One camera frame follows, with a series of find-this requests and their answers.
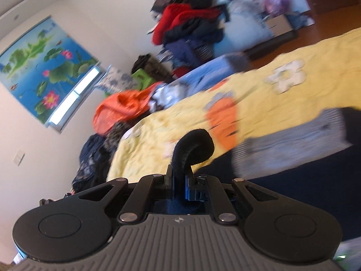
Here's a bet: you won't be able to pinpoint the blue crumpled clothes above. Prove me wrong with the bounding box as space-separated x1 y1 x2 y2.
287 11 315 30

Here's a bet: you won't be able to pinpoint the blue white patterned pillow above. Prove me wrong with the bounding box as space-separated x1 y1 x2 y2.
97 65 139 94

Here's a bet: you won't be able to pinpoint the pale blue bundle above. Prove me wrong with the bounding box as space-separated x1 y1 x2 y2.
226 0 275 50

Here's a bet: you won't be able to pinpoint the orange cloth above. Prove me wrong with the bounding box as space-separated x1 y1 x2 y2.
93 83 164 136

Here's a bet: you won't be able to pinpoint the white grey crumpled cloth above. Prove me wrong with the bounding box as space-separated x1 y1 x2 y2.
149 85 194 112

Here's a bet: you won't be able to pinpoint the yellow printed bedspread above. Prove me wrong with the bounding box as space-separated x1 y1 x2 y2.
107 30 361 182

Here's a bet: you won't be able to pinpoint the light blue blanket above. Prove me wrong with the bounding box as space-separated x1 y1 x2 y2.
173 53 250 92

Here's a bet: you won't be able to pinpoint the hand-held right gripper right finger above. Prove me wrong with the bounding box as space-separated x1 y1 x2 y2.
185 174 272 224

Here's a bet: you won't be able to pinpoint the grey sock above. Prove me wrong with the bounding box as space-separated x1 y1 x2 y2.
233 108 359 176

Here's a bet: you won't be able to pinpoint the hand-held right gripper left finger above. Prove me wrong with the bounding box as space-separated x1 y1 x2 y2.
77 165 173 226

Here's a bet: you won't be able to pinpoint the dark patterned clothes heap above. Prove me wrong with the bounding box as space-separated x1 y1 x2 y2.
71 121 134 196

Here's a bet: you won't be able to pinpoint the pile of clothes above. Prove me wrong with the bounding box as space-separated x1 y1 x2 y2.
147 0 235 79

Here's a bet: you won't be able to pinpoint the dark navy cloth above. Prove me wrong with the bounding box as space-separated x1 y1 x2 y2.
194 143 361 245

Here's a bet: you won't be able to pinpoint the dark navy sock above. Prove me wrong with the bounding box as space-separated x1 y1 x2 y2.
170 129 215 205

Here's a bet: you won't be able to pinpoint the dark brown cloth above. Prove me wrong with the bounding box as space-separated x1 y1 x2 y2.
131 54 173 83

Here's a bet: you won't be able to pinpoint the lotus pond roller blind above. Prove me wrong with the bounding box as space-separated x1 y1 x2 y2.
0 15 101 125

